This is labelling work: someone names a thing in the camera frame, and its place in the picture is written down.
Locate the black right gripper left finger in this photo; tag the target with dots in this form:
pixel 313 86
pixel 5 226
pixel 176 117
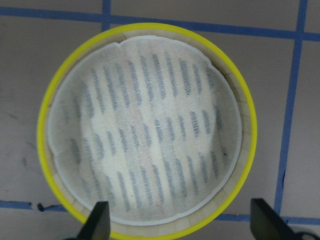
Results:
pixel 97 226

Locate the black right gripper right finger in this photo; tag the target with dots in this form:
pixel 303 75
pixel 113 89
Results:
pixel 265 223

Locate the yellow bamboo steamer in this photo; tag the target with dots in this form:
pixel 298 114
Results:
pixel 154 119

